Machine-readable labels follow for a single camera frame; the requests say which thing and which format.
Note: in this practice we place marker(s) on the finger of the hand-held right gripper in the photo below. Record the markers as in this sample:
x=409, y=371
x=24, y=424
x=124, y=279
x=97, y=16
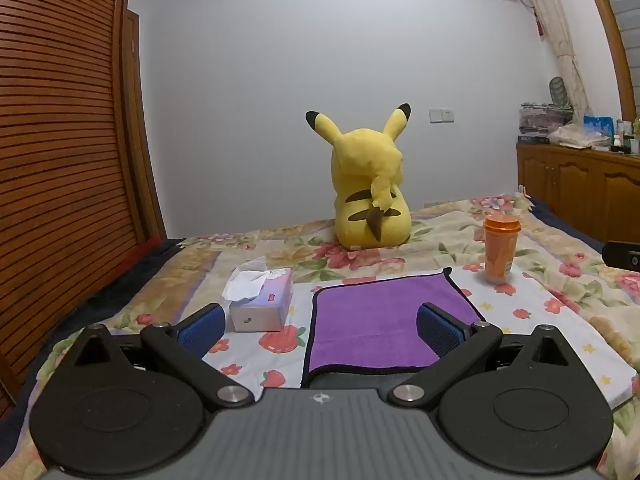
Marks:
x=620, y=256

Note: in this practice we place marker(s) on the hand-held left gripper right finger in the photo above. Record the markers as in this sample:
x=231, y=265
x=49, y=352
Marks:
x=437, y=334

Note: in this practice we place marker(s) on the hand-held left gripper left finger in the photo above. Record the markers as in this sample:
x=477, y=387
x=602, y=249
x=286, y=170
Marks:
x=202, y=331

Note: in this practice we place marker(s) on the purple towel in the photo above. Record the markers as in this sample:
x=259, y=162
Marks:
x=370, y=320

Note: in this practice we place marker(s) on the white tissue box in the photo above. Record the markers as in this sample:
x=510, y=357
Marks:
x=260, y=305

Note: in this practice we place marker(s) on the floral blanket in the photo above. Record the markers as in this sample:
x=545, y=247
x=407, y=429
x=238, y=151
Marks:
x=550, y=280

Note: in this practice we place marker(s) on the wooden cabinet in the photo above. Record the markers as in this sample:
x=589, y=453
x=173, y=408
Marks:
x=575, y=190

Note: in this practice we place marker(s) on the orange cup with lid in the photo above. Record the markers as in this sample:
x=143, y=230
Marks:
x=500, y=252

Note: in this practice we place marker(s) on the group of small bottles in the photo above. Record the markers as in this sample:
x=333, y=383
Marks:
x=627, y=137

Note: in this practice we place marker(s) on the beige cloth bag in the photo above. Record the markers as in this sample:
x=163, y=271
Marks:
x=580, y=135

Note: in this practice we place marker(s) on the blue packet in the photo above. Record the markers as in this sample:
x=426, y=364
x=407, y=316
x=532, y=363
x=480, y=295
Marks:
x=598, y=125

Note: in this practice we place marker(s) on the stack of clear storage boxes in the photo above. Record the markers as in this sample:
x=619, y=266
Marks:
x=540, y=117

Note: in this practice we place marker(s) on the grey oval fan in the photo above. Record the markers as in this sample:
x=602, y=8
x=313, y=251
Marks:
x=559, y=91

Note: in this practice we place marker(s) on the yellow plush toy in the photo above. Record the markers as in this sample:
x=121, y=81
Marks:
x=367, y=170

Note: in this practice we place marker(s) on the beige curtain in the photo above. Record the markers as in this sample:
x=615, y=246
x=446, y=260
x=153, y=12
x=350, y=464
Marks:
x=560, y=40

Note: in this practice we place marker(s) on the wooden slatted wardrobe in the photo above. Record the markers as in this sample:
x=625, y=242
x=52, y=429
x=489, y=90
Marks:
x=55, y=160

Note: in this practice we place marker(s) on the white wall switch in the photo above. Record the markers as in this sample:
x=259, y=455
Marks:
x=441, y=115

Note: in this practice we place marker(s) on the wooden window frame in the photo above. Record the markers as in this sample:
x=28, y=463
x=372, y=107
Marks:
x=612, y=35

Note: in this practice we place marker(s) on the red wall object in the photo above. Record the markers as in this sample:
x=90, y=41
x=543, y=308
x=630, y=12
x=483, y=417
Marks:
x=539, y=26

